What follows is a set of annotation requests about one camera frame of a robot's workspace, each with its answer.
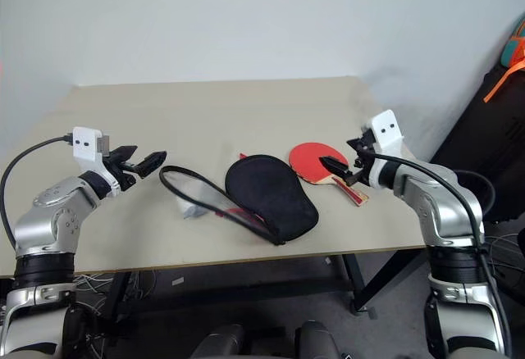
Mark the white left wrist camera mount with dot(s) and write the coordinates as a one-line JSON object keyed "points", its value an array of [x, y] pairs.
{"points": [[86, 144]]}

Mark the large black bag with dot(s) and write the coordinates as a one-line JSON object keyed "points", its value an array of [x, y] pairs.
{"points": [[484, 137]]}

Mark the grey white hang tag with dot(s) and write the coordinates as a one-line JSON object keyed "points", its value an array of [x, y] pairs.
{"points": [[190, 211]]}

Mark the red mesh bag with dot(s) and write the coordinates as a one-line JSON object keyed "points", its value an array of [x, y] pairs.
{"points": [[270, 195]]}

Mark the dark grey rounded shape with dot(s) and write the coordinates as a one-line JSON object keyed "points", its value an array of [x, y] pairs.
{"points": [[318, 340], [221, 342]]}

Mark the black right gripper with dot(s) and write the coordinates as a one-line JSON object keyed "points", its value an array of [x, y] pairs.
{"points": [[362, 166]]}

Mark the black metal table frame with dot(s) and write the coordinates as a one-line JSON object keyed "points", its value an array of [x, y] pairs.
{"points": [[353, 277]]}

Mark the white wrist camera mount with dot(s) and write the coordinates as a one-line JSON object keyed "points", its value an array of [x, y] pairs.
{"points": [[86, 144], [387, 129]]}

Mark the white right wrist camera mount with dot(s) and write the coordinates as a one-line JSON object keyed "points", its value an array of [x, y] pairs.
{"points": [[387, 129]]}

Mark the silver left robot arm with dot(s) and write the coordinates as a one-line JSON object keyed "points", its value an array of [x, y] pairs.
{"points": [[45, 219]]}

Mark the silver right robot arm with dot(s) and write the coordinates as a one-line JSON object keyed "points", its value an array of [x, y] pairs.
{"points": [[443, 203]]}

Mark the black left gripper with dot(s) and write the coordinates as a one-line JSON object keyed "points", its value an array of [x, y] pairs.
{"points": [[125, 168]]}

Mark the red table tennis paddle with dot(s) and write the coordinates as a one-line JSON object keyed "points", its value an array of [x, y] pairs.
{"points": [[305, 162]]}

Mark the teal and orange object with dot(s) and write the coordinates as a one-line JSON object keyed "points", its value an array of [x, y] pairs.
{"points": [[512, 49]]}

